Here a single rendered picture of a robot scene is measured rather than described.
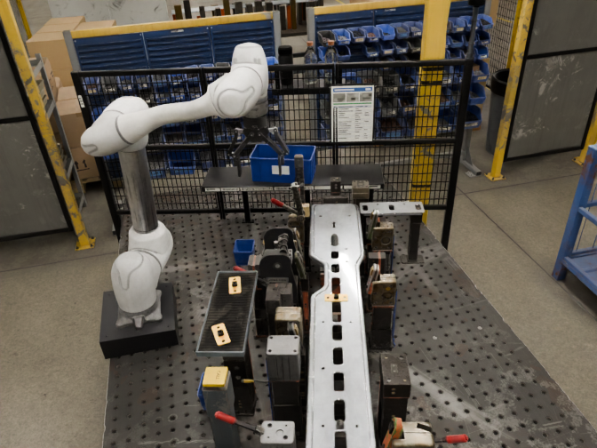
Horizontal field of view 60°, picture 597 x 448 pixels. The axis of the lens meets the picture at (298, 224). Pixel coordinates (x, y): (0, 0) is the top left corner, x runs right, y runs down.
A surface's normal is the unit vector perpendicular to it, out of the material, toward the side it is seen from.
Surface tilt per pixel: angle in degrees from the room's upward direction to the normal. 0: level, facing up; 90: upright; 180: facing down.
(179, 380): 0
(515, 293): 0
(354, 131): 90
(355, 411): 0
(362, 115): 90
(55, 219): 89
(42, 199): 89
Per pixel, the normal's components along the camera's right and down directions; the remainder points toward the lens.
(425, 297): -0.04, -0.84
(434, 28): 0.04, 0.55
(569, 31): 0.25, 0.55
